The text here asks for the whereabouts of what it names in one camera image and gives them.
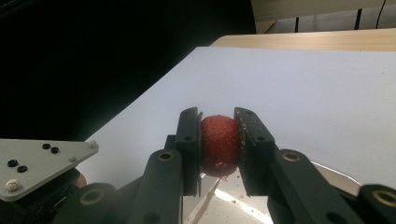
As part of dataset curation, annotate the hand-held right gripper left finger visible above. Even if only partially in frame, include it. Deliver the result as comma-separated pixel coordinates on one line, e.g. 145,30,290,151
127,106,204,224

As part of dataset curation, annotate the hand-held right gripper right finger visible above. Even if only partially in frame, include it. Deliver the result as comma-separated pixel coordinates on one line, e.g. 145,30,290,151
233,106,365,224

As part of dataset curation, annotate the red strawberry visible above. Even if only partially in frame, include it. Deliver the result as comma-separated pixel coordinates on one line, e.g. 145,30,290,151
200,114,241,178

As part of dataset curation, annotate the silver metal tray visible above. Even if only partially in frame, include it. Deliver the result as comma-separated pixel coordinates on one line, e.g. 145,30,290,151
181,160,363,224

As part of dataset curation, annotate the white table mat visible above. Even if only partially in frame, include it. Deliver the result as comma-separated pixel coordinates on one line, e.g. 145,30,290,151
76,46,396,191

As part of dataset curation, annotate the black curtain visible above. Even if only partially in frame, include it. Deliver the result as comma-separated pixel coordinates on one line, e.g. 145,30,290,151
0,0,257,143

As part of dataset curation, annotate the light wooden table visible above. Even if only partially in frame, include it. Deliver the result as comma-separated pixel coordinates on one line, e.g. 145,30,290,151
209,27,396,52

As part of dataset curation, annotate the black hanging cable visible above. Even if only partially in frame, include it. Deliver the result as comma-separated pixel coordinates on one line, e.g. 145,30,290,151
375,0,389,30

